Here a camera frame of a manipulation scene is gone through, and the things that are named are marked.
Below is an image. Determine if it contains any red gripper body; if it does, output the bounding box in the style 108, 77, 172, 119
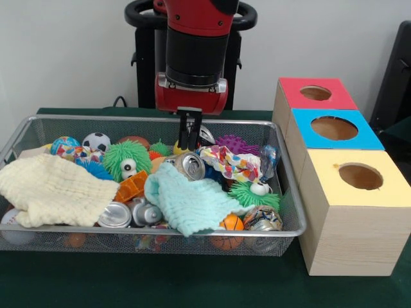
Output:
155, 73, 229, 116

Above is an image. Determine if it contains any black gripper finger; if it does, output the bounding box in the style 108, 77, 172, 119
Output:
189, 108, 204, 151
177, 108, 191, 151

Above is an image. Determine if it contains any black and silver drink can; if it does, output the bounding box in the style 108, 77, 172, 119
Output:
189, 123, 216, 149

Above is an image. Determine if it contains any clear plastic packet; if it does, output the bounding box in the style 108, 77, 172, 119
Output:
259, 144, 281, 180

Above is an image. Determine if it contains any wooden box with three holes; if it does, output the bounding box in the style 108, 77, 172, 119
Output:
272, 76, 411, 277

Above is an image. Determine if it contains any large green puffer toy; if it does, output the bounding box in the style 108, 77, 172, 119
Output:
102, 142, 153, 183

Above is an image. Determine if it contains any mint green knitted cloth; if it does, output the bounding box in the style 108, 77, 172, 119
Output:
143, 162, 256, 237

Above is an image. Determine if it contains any orange plastic toy crate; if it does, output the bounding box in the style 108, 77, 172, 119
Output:
114, 169, 149, 203

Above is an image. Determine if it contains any small green puffer toy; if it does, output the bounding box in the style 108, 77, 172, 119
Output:
228, 181, 281, 207

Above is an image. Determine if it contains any black and white soccer ball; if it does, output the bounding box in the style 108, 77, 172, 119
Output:
82, 132, 112, 152

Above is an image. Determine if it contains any small orange basketball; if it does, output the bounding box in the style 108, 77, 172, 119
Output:
220, 214, 245, 231

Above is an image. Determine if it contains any globe print ball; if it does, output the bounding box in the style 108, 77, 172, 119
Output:
50, 136, 82, 157

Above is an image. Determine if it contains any cream knitted cloth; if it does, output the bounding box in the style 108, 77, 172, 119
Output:
0, 153, 121, 228

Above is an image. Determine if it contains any dark green table cloth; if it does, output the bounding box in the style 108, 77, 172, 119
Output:
0, 107, 411, 308

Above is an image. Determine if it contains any black upright panel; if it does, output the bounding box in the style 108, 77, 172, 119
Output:
369, 21, 411, 131

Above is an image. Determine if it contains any dark green side cloth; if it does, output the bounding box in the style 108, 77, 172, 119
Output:
377, 115, 411, 184

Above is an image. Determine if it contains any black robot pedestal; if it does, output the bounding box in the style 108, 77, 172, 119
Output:
124, 0, 258, 110

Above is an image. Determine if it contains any silver wire mesh bin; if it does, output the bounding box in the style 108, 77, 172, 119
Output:
0, 114, 308, 257

